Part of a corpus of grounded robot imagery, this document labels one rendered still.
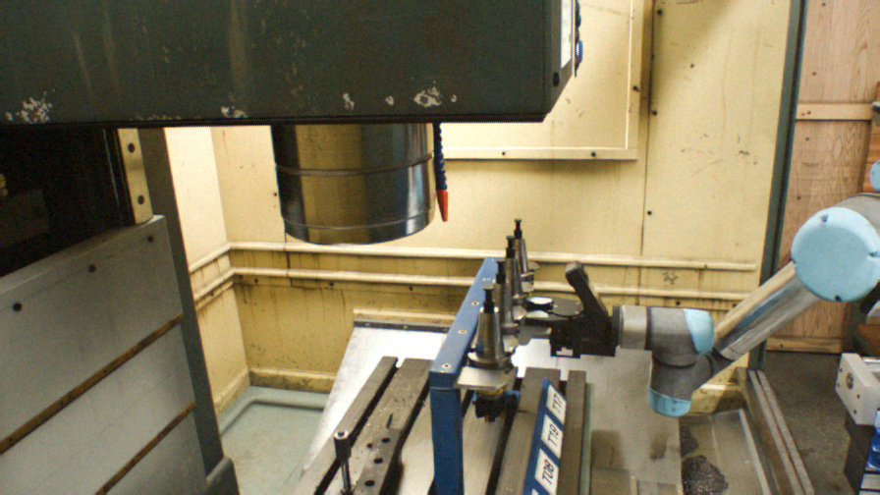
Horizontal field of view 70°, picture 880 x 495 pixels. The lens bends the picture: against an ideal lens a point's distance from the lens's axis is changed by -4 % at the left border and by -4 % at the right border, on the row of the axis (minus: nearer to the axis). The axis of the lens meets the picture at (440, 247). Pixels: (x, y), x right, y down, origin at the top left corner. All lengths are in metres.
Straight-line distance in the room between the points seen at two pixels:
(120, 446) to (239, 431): 0.98
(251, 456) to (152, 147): 1.03
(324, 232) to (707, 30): 1.19
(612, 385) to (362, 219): 1.22
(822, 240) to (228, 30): 0.75
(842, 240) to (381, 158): 0.60
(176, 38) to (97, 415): 0.61
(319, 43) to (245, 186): 1.42
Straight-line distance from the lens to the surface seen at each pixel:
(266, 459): 1.91
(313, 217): 0.61
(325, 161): 0.59
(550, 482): 1.19
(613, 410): 1.69
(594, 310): 1.14
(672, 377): 1.18
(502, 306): 1.03
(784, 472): 1.52
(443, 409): 0.94
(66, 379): 0.98
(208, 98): 0.58
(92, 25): 0.64
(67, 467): 1.02
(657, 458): 1.63
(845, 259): 0.94
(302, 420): 2.04
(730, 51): 1.64
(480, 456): 1.30
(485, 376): 0.92
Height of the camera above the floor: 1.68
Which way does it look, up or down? 19 degrees down
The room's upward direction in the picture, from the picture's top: 3 degrees counter-clockwise
